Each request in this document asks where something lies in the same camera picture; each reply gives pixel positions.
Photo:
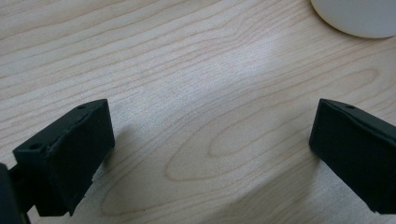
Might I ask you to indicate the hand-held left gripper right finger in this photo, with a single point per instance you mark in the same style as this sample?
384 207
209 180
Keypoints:
358 155

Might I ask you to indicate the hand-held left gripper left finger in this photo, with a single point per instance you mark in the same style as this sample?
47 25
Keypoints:
65 161

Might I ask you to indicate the small cream paper cup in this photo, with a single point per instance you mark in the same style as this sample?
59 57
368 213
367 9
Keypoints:
361 15

